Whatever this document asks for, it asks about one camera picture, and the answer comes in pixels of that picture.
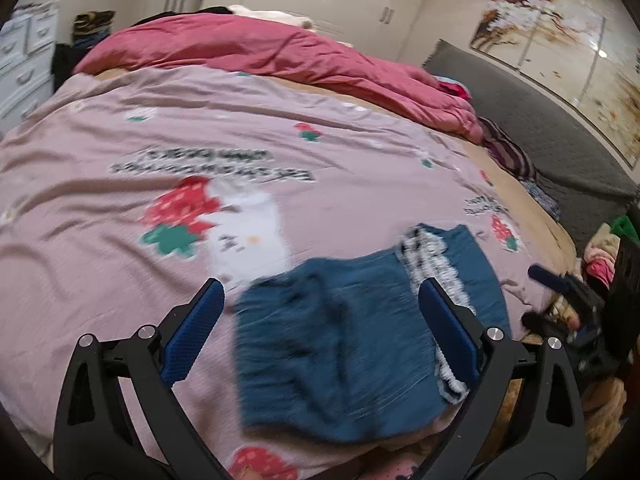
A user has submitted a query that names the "black bag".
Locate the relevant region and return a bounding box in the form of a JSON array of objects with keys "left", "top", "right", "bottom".
[{"left": 51, "top": 42, "right": 77, "bottom": 88}]

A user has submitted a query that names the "grey quilted headboard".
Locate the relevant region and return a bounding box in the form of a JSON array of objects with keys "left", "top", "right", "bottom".
[{"left": 422, "top": 39, "right": 640, "bottom": 248}]

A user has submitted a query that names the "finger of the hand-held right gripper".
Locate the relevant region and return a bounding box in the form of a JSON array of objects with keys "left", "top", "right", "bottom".
[
  {"left": 528, "top": 264, "right": 593, "bottom": 308},
  {"left": 520, "top": 311, "right": 568, "bottom": 345}
]

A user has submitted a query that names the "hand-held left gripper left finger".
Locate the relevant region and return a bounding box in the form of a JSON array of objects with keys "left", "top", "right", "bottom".
[{"left": 52, "top": 277, "right": 232, "bottom": 480}]

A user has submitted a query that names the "white cloth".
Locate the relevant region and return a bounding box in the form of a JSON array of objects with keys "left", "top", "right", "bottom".
[{"left": 227, "top": 5, "right": 315, "bottom": 29}]

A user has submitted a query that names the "pink polka dot cloth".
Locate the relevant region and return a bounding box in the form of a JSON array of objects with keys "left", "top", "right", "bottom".
[{"left": 382, "top": 460, "right": 433, "bottom": 480}]

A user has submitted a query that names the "stack of folded clothes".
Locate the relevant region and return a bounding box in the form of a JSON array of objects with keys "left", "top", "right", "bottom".
[{"left": 72, "top": 10, "right": 117, "bottom": 52}]

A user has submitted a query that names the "tree wall mural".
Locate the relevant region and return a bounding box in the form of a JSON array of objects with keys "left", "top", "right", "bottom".
[{"left": 469, "top": 0, "right": 640, "bottom": 170}]

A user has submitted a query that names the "red duvet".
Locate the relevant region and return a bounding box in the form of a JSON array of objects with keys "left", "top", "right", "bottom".
[{"left": 74, "top": 12, "right": 485, "bottom": 144}]

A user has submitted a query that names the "pile of colourful clothes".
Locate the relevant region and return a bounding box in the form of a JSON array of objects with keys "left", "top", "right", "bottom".
[{"left": 581, "top": 214, "right": 640, "bottom": 288}]

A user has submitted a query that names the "dark striped cloth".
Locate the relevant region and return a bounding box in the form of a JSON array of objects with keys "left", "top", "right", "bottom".
[{"left": 477, "top": 116, "right": 540, "bottom": 182}]

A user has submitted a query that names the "blue floral cloth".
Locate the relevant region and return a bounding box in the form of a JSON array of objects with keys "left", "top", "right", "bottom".
[{"left": 521, "top": 177, "right": 562, "bottom": 222}]

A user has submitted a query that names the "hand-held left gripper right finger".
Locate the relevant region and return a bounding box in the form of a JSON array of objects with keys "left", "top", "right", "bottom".
[{"left": 418, "top": 276, "right": 587, "bottom": 480}]

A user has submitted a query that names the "pink strawberry printed quilt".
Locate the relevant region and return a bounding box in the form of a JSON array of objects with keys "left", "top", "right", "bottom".
[{"left": 0, "top": 67, "right": 568, "bottom": 480}]

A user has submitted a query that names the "white drawer cabinet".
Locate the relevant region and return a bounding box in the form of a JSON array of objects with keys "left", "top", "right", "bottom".
[{"left": 0, "top": 2, "right": 62, "bottom": 134}]

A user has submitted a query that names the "blue denim lace-trimmed skirt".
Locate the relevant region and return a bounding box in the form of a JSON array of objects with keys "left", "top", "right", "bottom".
[{"left": 232, "top": 224, "right": 512, "bottom": 445}]

